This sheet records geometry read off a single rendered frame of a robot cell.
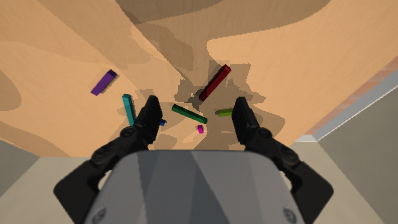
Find turquoise rod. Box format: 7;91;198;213
122;94;136;126

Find purple rod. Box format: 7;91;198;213
90;69;117;96

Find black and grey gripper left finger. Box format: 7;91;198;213
53;95;163;224

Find red rod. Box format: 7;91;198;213
199;65;231;102

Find magenta rod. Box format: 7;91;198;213
198;125;203;134

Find lime green rod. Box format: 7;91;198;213
218;108;233;117

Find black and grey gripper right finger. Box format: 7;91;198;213
231;97;334;224

